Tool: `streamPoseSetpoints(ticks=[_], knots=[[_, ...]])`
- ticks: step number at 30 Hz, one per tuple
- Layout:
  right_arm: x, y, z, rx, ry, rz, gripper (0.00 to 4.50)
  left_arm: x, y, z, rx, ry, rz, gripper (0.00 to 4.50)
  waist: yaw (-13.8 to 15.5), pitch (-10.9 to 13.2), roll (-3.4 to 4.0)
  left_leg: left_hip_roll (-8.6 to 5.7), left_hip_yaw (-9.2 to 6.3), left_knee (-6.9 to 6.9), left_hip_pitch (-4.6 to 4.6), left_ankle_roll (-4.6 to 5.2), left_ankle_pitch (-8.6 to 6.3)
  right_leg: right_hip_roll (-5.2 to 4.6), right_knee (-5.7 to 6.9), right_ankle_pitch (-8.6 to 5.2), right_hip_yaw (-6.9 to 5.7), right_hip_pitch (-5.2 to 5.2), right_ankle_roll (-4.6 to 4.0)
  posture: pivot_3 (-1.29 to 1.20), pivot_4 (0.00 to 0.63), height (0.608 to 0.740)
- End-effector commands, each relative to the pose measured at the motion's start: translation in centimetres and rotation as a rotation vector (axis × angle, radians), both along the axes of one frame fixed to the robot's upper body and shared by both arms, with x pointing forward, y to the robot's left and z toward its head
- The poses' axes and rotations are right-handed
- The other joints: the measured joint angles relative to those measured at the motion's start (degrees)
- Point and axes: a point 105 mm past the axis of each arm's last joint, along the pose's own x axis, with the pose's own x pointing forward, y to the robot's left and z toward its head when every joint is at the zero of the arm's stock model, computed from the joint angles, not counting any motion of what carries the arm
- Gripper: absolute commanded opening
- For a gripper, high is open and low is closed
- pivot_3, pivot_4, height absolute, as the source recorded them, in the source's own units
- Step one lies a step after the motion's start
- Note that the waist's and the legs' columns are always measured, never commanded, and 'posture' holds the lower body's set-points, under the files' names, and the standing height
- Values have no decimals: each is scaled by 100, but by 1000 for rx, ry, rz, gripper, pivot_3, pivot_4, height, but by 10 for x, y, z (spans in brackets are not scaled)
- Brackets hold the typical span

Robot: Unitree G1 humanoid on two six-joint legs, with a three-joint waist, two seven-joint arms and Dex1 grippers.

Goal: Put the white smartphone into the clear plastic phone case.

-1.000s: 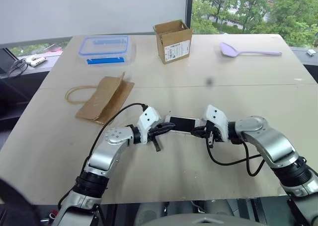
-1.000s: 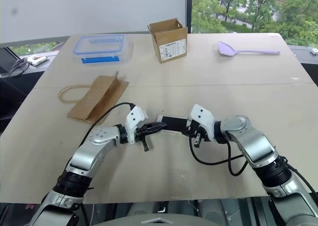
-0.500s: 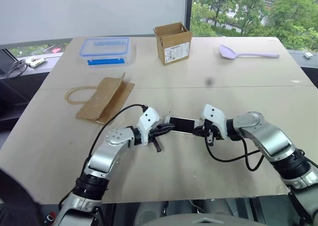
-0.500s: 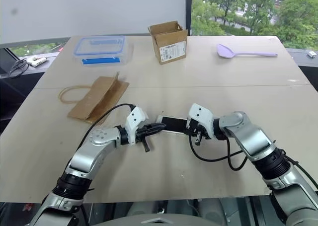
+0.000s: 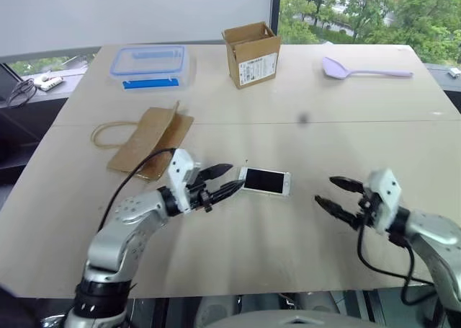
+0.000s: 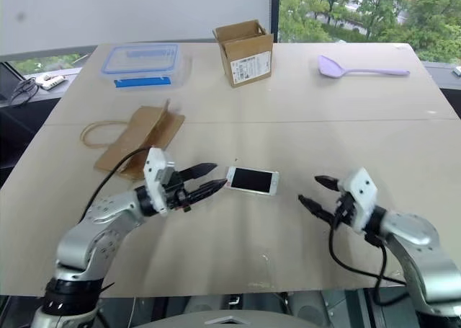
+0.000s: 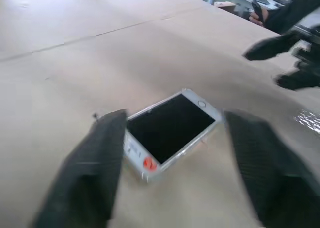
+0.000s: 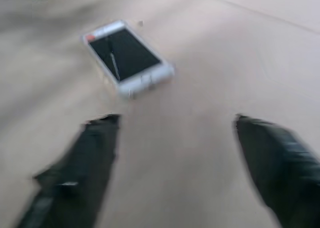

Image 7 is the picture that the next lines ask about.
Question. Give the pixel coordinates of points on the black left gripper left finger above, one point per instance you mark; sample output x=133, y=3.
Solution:
x=85, y=175

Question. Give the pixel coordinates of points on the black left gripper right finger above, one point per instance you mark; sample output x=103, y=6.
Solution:
x=272, y=178

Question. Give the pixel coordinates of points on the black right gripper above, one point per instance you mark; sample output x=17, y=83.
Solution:
x=308, y=53

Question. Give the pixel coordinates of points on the black smartphone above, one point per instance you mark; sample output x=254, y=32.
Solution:
x=258, y=10

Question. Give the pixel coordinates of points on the white smartphone with red sticker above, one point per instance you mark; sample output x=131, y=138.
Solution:
x=170, y=127

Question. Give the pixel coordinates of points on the person's bare hand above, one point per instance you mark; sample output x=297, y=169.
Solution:
x=254, y=17

